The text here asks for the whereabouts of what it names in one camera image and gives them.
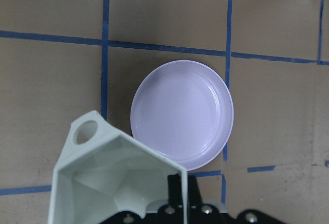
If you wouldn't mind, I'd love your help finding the white faceted cup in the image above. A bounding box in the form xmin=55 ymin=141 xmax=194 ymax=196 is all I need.
xmin=48 ymin=110 xmax=188 ymax=223

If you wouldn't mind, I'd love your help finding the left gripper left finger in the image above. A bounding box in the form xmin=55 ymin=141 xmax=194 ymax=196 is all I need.
xmin=167 ymin=174 xmax=182 ymax=206

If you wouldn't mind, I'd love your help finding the lavender plate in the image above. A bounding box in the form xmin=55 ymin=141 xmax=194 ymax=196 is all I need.
xmin=130 ymin=60 xmax=234 ymax=171

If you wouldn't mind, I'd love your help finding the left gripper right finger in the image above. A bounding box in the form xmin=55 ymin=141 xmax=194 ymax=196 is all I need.
xmin=188 ymin=175 xmax=203 ymax=205

